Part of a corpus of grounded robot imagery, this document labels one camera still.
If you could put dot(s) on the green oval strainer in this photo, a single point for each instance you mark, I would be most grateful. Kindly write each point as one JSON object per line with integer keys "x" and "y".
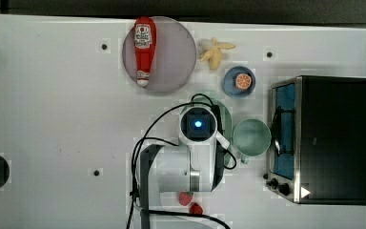
{"x": 226, "y": 126}

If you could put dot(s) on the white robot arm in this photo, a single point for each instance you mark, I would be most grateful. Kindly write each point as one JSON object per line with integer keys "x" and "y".
{"x": 195, "y": 163}

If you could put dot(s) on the blue bowl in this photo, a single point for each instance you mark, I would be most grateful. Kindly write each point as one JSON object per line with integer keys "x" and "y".
{"x": 229, "y": 81}

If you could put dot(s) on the grey round plate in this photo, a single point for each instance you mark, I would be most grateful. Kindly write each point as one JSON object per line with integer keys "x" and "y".
{"x": 174, "y": 56}

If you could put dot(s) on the yellow plush banana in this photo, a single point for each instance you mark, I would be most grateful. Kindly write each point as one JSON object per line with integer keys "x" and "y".
{"x": 212, "y": 51}

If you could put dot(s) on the orange slice toy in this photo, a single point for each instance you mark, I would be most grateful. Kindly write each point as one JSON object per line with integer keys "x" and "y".
{"x": 243, "y": 82}

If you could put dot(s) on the green mug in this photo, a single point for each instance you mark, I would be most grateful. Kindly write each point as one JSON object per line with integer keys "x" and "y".
{"x": 251, "y": 137}

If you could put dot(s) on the light red strawberry toy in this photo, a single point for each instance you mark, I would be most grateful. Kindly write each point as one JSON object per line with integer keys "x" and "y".
{"x": 185, "y": 198}

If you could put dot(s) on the dark red strawberry toy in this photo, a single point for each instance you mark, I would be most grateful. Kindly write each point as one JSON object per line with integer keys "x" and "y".
{"x": 195, "y": 209}

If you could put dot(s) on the red ketchup bottle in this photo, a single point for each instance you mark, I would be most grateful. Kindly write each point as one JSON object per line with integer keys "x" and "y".
{"x": 145, "y": 37}

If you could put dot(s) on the black toaster oven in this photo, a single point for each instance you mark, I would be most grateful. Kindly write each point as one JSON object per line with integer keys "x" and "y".
{"x": 318, "y": 148}

